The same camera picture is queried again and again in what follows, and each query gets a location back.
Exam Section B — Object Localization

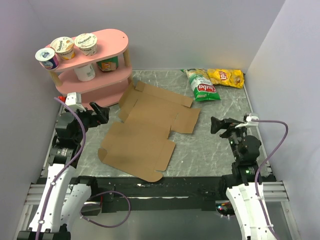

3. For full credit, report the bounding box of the pink three-tier shelf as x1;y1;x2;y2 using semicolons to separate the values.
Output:
48;29;133;107

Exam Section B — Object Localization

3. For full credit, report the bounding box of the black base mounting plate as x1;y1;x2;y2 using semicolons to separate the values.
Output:
37;174;276;217

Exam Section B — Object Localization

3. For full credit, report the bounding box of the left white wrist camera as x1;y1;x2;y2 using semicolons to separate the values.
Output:
57;92;86;112

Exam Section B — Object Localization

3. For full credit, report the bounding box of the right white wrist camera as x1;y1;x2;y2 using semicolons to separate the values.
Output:
235;113;259;129

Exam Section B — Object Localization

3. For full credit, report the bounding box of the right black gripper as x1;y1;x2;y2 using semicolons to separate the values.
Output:
210;116;251;160

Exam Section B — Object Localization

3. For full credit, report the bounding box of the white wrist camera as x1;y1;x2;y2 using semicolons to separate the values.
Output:
235;113;259;129
57;92;86;112

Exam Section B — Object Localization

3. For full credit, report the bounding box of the white plastic cup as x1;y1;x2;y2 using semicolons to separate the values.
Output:
73;63;96;82

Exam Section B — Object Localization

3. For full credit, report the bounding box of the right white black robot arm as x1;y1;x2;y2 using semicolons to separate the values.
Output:
210;114;279;240

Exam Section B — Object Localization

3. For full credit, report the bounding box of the blue white yogurt cup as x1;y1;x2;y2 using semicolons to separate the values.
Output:
35;47;59;70

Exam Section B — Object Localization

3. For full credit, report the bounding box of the white Chobani yogurt cup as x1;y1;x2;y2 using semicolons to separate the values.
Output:
74;33;98;56

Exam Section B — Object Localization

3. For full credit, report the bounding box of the yellow Lays chips bag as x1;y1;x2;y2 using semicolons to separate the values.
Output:
207;68;245;89

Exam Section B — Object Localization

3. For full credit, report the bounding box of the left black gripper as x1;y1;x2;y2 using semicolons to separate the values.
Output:
68;101;109;143

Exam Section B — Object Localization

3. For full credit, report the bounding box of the green snack cup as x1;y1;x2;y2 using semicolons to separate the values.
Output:
96;56;119;72

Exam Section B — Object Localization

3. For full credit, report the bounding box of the brown cardboard box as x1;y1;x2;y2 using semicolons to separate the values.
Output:
97;81;201;183

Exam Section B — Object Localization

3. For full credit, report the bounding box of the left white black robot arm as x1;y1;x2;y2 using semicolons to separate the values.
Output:
16;102;110;240

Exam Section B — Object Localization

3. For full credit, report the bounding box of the orange Chobani yogurt cup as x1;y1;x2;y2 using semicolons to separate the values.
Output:
50;36;76;60

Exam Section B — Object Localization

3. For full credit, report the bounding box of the green Chuba chips bag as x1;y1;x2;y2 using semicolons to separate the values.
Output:
182;68;221;102

